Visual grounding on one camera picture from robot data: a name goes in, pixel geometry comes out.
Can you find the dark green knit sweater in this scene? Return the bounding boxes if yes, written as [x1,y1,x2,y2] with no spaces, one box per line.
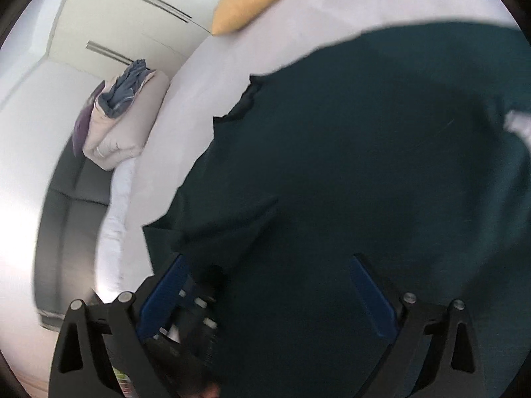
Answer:
[144,23,530,397]

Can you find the white crumpled bed sheet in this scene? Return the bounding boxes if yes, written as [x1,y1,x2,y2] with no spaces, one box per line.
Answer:
[95,158,137,303]

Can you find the dark grey headboard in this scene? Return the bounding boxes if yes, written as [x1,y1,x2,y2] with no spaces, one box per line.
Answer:
[33,141,113,332]

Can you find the folded beige duvet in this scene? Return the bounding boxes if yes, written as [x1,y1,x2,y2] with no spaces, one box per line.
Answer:
[82,70,169,171]

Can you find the purple cushion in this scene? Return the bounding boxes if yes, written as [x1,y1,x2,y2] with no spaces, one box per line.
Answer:
[71,81,105,156]

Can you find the grey blue crumpled cloth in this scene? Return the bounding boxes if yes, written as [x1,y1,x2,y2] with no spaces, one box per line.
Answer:
[97,59,152,119]

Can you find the cream wardrobe with handles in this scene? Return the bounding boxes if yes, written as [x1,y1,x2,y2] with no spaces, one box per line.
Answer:
[48,0,220,79]

